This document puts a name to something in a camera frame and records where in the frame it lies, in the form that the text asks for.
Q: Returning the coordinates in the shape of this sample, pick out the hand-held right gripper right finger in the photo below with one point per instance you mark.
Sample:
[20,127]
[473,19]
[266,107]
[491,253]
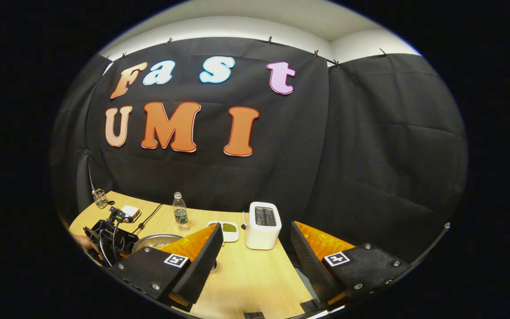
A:
[310,261]

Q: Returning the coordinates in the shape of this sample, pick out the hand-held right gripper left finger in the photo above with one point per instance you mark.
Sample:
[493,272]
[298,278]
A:
[202,266]

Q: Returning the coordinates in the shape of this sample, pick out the small glass jar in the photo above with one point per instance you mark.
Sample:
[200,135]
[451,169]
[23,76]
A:
[100,199]

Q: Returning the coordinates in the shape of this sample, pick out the white divided bean plate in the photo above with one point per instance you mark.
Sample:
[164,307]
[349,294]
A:
[229,228]

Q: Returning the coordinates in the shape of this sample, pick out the clear plastic water bottle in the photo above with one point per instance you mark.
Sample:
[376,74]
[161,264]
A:
[181,216]

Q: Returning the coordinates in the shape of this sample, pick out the white toaster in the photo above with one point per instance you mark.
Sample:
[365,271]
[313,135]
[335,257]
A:
[261,230]

